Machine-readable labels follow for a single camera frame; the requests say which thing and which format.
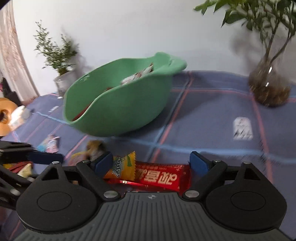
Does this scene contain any long dark red packet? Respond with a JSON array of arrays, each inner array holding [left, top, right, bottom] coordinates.
[[2, 161, 29, 173]]

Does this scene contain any orange donut cushion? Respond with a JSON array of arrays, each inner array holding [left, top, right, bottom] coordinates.
[[0, 97, 19, 137]]

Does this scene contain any yellow and pink round packet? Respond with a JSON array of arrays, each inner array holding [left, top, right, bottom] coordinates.
[[69, 151, 92, 166]]

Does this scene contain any long cream snack packet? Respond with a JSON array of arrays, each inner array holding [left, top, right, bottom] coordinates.
[[16, 163, 33, 178]]

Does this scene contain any potted plant in white pot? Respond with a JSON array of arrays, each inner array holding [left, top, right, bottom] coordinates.
[[34, 21, 79, 98]]

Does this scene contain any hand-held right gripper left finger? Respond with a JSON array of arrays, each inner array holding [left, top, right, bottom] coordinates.
[[28, 152, 121, 202]]

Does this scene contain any long white sachet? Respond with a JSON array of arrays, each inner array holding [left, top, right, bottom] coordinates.
[[120, 64, 155, 85]]

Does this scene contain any tissue box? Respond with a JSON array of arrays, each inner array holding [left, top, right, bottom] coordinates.
[[8, 105, 30, 129]]

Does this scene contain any green plastic bowl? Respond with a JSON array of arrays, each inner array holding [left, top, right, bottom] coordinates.
[[63, 52, 188, 137]]

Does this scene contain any small pink sachet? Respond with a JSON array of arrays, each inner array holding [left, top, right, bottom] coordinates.
[[46, 134, 60, 153]]

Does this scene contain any plant in round glass vase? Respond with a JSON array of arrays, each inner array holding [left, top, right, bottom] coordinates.
[[194, 0, 296, 107]]

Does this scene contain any pale patterned curtain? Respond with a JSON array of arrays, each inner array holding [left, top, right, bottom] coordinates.
[[0, 0, 40, 102]]

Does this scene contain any orange candy packet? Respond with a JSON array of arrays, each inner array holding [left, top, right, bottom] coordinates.
[[103, 151, 137, 181]]

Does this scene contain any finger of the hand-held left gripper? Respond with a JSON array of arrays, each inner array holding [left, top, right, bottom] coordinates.
[[0, 166, 31, 204], [0, 141, 64, 165]]

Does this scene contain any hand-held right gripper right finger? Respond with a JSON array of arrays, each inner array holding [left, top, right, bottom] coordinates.
[[183, 151, 274, 200]]

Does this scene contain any brown gold chocolate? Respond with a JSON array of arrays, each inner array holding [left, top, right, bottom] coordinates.
[[86, 140, 107, 160]]

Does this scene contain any red and white snack packet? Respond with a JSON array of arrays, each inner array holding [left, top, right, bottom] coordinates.
[[72, 102, 93, 121]]

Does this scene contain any blue plaid bedsheet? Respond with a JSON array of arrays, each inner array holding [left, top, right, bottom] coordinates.
[[0, 70, 296, 241]]

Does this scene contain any small red biscuit packet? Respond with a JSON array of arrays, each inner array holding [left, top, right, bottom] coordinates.
[[106, 162, 191, 192]]

